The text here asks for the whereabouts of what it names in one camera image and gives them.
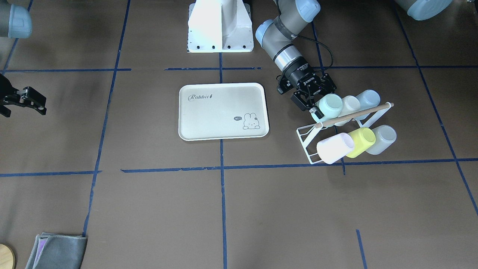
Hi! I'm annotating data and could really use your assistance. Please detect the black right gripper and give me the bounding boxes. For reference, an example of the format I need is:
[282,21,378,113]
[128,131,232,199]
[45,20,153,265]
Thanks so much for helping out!
[0,74,47,117]

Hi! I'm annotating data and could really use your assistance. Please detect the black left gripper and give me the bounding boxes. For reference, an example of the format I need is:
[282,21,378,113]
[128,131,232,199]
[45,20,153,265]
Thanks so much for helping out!
[277,62,337,119]

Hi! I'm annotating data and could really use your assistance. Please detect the green cup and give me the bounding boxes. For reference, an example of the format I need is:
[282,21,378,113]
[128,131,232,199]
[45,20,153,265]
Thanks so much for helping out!
[311,93,343,123]

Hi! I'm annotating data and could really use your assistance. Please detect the beige rabbit tray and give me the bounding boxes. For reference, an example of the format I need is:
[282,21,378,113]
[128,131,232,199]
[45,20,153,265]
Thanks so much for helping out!
[178,83,270,141]

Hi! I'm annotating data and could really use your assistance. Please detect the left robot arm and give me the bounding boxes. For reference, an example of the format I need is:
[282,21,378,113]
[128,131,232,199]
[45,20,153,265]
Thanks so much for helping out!
[255,0,336,120]

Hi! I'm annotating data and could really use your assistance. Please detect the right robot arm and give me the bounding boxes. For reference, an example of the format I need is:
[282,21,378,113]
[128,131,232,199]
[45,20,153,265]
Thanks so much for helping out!
[0,0,47,118]

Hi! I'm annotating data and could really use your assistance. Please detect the beige cup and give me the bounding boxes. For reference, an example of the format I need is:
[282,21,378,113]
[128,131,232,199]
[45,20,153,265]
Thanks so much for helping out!
[338,95,361,118]

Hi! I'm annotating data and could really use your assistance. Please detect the blue cup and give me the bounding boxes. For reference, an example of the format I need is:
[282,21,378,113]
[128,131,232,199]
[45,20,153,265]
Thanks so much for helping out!
[356,89,381,112]

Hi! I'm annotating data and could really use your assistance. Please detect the pink cup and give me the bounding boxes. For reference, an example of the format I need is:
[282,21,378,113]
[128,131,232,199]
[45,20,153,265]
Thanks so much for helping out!
[316,133,355,164]

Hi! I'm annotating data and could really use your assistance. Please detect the yellow cup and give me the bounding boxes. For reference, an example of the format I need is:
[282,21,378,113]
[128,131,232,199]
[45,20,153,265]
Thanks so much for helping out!
[345,127,376,158]

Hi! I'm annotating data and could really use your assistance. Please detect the grey cup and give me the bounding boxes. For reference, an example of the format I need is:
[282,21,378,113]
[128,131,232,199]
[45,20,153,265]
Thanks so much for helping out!
[366,125,397,155]

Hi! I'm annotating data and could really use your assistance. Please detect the grey folded cloth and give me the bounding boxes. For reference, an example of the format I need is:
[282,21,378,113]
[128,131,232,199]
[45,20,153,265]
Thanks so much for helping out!
[25,232,88,269]

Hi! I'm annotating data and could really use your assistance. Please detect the wooden mug tree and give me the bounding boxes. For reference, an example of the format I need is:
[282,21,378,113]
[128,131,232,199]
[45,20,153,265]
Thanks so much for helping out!
[0,244,16,269]

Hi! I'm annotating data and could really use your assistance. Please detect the white wire cup rack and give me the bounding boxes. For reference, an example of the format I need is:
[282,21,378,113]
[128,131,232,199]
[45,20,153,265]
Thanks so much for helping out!
[297,102,394,164]

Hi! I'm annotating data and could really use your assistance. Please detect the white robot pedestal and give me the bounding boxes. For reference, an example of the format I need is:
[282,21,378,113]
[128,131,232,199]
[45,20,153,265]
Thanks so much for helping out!
[187,0,254,53]

